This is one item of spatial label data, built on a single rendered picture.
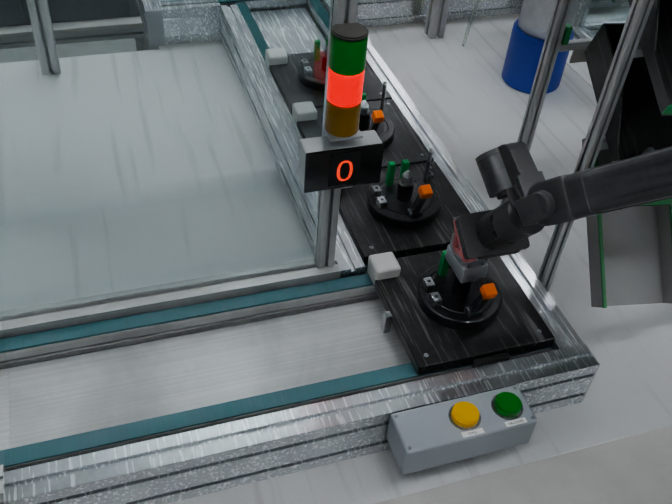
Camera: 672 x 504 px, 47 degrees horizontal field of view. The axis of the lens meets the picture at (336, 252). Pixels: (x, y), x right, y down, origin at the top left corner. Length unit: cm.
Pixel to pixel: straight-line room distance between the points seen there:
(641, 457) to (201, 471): 69
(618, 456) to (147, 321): 78
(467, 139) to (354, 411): 93
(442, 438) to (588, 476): 26
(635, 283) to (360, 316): 46
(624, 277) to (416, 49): 110
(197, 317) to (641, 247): 75
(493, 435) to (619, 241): 41
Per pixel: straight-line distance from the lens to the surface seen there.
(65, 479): 111
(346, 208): 145
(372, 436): 119
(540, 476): 127
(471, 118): 197
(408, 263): 135
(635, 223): 138
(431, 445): 113
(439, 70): 215
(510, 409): 118
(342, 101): 109
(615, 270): 136
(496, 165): 106
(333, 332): 130
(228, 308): 129
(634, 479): 132
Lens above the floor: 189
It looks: 43 degrees down
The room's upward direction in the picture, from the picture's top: 5 degrees clockwise
